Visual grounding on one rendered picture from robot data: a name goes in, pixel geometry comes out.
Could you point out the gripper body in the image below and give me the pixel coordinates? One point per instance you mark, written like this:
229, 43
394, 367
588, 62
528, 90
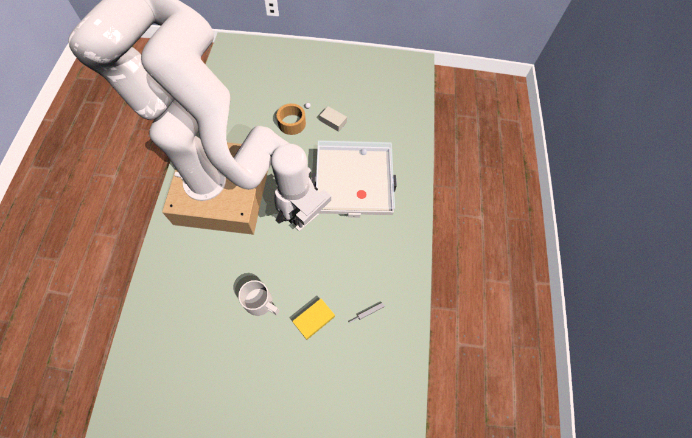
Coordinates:
286, 206

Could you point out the white mug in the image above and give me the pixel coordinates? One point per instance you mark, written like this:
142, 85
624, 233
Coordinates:
253, 294

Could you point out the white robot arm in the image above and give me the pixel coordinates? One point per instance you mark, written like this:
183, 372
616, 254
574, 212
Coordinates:
192, 99

